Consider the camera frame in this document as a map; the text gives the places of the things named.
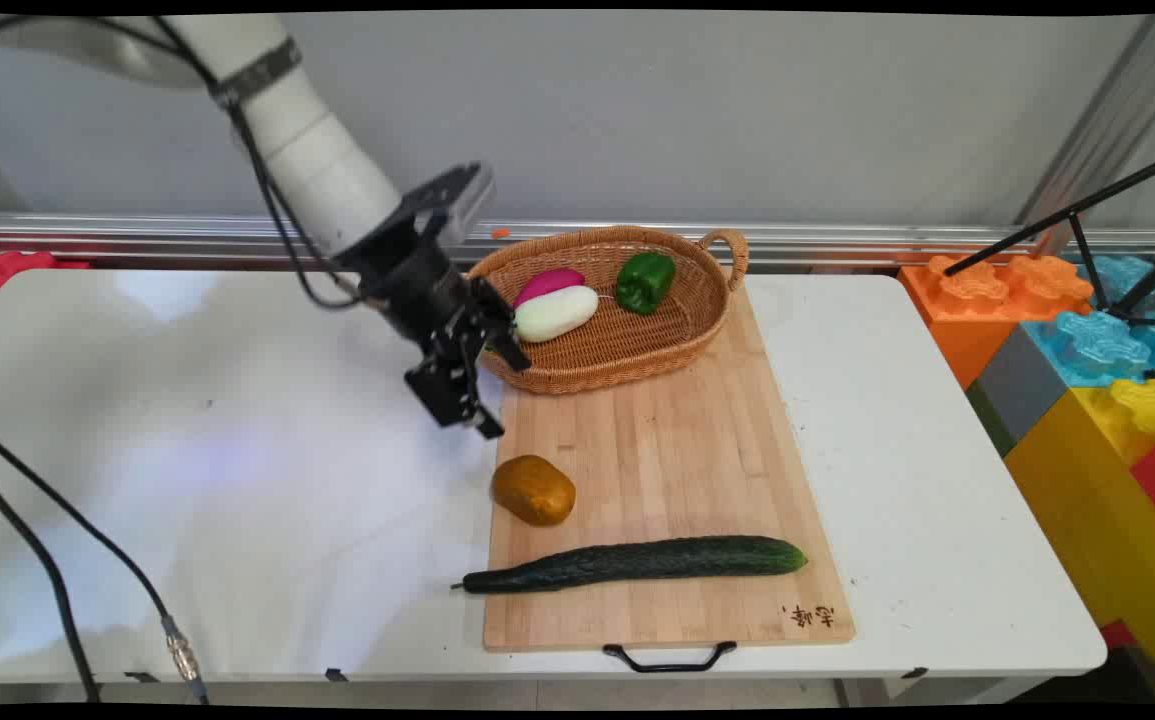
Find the blue toy block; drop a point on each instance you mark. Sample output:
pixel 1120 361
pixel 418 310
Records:
pixel 1102 340

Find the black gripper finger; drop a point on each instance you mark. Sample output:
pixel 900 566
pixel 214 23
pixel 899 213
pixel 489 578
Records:
pixel 454 385
pixel 499 325

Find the aluminium frame rail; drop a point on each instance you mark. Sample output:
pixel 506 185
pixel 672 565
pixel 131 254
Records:
pixel 187 240

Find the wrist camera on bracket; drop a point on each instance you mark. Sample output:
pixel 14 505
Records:
pixel 457 200

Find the wooden cutting board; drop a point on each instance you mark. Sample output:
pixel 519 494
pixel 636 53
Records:
pixel 667 470

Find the black tripod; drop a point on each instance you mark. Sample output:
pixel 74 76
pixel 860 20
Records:
pixel 1097 240

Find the brown potato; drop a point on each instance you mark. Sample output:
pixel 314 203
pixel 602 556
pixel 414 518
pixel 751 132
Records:
pixel 534 490

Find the pink and white radish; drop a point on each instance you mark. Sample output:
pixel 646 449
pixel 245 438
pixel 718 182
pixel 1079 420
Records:
pixel 555 304

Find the green bell pepper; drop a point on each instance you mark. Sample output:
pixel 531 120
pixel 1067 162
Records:
pixel 645 281

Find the dark green cucumber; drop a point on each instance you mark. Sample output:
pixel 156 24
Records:
pixel 637 562

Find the yellow toy block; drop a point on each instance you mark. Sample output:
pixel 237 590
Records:
pixel 1102 500

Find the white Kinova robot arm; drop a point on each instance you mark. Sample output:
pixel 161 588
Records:
pixel 307 130

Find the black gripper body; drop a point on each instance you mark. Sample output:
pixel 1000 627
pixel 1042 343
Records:
pixel 414 286

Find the aluminium frame post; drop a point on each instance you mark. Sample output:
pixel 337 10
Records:
pixel 1102 130

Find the woven wicker basket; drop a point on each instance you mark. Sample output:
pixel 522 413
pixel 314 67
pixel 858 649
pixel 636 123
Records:
pixel 615 310

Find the orange toy block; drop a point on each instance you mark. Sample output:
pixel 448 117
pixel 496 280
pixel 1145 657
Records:
pixel 987 310

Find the grey toy block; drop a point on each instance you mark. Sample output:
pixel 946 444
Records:
pixel 1022 390

